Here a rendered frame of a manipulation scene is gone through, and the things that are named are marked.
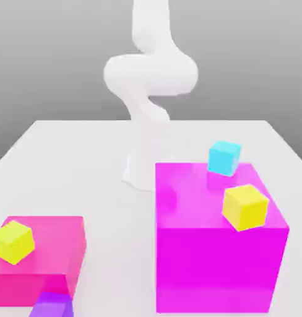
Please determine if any small cyan cube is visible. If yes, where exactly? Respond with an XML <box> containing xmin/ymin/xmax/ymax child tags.
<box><xmin>207</xmin><ymin>140</ymin><xmax>241</xmax><ymax>177</ymax></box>

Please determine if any small lime yellow cube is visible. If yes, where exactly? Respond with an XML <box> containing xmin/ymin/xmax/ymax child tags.
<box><xmin>0</xmin><ymin>220</ymin><xmax>35</xmax><ymax>266</ymax></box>

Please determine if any small purple cube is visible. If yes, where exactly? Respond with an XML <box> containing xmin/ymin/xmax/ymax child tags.
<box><xmin>28</xmin><ymin>291</ymin><xmax>74</xmax><ymax>317</ymax></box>

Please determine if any large magenta box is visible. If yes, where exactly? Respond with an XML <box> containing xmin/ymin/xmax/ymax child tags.
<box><xmin>155</xmin><ymin>162</ymin><xmax>290</xmax><ymax>315</ymax></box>

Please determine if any large pink box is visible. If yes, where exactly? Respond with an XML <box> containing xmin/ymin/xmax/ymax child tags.
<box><xmin>0</xmin><ymin>215</ymin><xmax>87</xmax><ymax>308</ymax></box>

